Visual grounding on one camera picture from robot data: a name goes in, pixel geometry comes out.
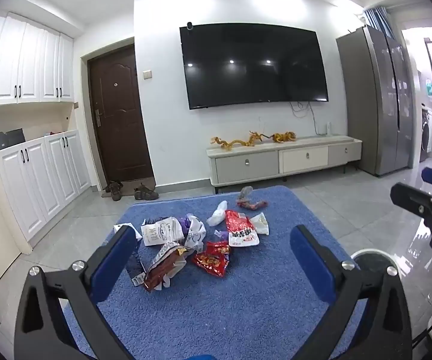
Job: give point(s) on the long golden dragon figurine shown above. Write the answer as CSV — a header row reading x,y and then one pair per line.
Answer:
x,y
234,143

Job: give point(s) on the beige light switch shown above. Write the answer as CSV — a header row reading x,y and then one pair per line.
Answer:
x,y
147,74

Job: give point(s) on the white cabinet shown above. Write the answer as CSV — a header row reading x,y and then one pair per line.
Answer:
x,y
43,180
32,60

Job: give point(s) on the blue fluffy rug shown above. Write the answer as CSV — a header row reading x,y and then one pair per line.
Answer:
x,y
238,300

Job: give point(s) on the white round bin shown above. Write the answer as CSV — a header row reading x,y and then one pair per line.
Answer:
x,y
373,257

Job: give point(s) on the red and white snack bag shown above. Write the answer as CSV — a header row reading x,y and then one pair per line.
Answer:
x,y
240,230

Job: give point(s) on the black wall television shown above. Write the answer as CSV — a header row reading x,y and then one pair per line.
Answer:
x,y
253,67

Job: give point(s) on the grey and white television stand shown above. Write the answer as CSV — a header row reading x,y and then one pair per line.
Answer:
x,y
246,165

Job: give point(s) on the clear wrapper with red contents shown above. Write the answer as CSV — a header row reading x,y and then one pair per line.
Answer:
x,y
251,204

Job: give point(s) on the brown doormat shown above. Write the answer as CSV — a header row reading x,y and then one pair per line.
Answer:
x,y
127,185

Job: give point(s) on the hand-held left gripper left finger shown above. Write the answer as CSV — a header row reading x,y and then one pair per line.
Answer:
x,y
112,266

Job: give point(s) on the white washing machine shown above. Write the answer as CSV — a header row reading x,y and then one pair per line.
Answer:
x,y
427,135

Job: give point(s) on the blue curtain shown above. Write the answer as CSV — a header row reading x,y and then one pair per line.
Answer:
x,y
380,20

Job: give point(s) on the white milk carton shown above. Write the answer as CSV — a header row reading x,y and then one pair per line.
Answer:
x,y
159,232

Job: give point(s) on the grey double-door refrigerator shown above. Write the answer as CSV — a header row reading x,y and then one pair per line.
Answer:
x,y
373,101

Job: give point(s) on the white power strip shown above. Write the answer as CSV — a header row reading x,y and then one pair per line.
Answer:
x,y
329,128

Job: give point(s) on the small white wrapper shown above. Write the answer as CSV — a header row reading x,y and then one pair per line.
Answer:
x,y
260,225

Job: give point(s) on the dark brown entrance door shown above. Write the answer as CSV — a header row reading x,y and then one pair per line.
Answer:
x,y
120,120

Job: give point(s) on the black wrapper with white label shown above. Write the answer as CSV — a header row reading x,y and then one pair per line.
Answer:
x,y
135,266

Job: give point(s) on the reddish-brown snack wrapper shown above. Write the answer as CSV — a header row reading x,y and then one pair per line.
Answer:
x,y
163,268

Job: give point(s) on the red patterned snack packet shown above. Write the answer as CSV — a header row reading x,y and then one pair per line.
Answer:
x,y
212,258

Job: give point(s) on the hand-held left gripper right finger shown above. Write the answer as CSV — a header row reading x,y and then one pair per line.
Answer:
x,y
311,266

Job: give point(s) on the black box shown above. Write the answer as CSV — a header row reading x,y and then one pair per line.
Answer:
x,y
9,139

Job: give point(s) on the white upper cabinet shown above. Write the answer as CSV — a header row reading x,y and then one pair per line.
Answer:
x,y
32,60

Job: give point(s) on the brown shoe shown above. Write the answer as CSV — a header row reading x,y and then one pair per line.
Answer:
x,y
109,186
116,193
145,193

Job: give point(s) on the white paper scrap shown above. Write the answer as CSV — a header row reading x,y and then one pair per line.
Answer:
x,y
118,228

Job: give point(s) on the white lower cabinet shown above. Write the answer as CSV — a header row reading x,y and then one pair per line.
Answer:
x,y
43,180

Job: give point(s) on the small purple wrapper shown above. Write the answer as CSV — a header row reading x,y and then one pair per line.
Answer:
x,y
221,234

